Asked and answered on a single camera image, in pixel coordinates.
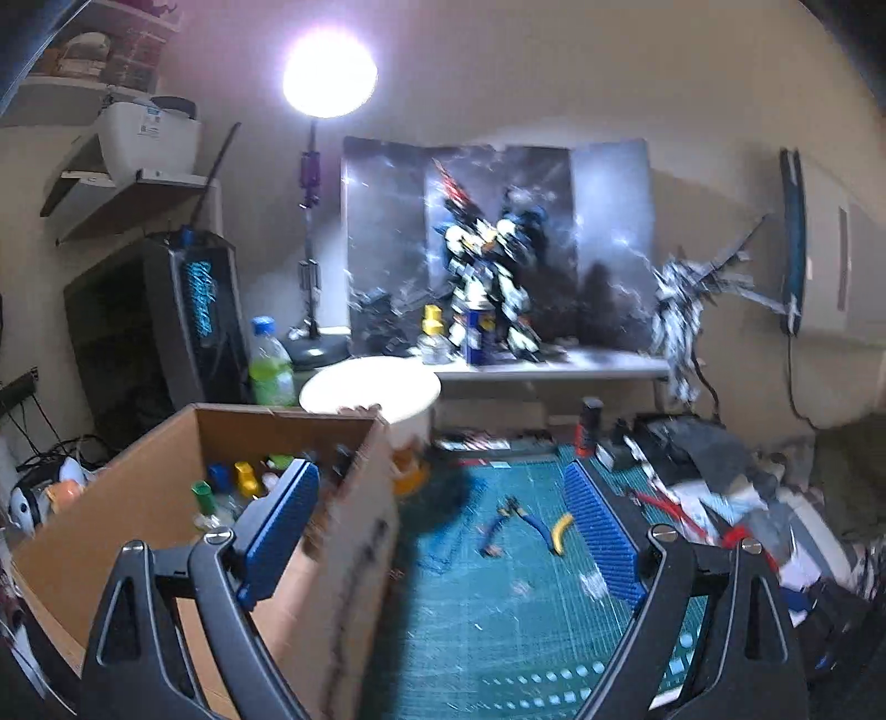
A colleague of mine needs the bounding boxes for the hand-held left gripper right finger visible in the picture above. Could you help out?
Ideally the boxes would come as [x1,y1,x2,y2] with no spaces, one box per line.
[562,458,811,720]

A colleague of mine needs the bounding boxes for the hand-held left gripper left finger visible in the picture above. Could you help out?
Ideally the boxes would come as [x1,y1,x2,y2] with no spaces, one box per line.
[81,458,321,720]

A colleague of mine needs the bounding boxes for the yellow handled pliers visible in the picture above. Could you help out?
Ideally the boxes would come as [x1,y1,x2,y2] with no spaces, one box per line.
[526,512,575,556]

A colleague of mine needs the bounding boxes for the brown cardboard box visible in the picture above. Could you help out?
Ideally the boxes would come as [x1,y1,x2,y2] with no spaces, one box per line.
[12,403,401,720]

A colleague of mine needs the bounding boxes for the red black can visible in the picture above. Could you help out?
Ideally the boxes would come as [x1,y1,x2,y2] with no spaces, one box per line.
[576,397,603,458]

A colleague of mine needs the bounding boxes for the pile of papers and cloths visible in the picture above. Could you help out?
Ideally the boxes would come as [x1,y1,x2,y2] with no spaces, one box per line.
[623,415,886,624]

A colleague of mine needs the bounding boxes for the orange round object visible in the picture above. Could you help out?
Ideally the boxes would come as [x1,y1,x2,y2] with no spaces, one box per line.
[391,443,430,496]

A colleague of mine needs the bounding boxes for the green cutting mat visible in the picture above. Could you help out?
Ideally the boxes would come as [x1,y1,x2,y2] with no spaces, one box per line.
[360,443,714,720]

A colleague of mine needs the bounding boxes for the green soda bottle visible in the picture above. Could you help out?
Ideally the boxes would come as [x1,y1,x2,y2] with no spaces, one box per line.
[248,316,296,408]

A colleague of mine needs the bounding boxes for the white riser shelf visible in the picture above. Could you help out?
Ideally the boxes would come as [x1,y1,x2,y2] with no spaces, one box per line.
[429,349,672,382]

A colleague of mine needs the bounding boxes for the blue spray can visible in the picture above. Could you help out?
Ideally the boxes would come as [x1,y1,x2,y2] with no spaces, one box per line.
[465,297,494,366]

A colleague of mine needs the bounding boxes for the black computer case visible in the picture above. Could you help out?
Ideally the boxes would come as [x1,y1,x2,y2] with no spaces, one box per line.
[64,232,250,430]

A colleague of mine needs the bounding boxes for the white winged robot model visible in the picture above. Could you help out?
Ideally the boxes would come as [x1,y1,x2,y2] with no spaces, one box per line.
[651,214,790,403]

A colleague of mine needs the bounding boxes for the yellow cap glass bottle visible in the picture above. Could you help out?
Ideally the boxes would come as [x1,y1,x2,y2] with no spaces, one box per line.
[419,305,451,366]

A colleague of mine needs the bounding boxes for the penguin plush toy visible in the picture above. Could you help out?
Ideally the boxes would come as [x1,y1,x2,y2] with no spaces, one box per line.
[7,457,94,537]

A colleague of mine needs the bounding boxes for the black power strip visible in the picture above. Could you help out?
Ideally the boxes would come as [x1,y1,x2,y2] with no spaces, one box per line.
[0,370,39,409]

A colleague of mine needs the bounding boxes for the white blue robot model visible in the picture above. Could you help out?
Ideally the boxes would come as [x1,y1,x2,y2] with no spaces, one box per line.
[429,159,555,361]

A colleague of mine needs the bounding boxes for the dark stormy backdrop poster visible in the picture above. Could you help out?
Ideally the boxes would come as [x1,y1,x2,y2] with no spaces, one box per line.
[341,136,655,357]

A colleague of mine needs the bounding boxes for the purple clamp on lamp pole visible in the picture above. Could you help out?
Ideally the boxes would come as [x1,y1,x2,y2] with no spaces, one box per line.
[299,148,323,209]

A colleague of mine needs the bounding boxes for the white printer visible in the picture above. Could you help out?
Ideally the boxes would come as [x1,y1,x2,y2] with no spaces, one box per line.
[97,97,203,184]

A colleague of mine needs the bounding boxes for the round desk lamp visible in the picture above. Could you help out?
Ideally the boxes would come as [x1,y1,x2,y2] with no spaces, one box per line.
[282,31,380,367]

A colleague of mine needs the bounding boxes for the blue handled pliers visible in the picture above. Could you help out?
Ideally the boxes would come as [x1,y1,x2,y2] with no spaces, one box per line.
[477,495,533,558]

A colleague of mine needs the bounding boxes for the blue black wall board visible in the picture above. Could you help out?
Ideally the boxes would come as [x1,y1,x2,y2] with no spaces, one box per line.
[779,147,810,337]

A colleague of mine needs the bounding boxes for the white wall shelf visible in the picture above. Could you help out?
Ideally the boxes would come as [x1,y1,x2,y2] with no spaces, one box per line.
[0,0,223,243]

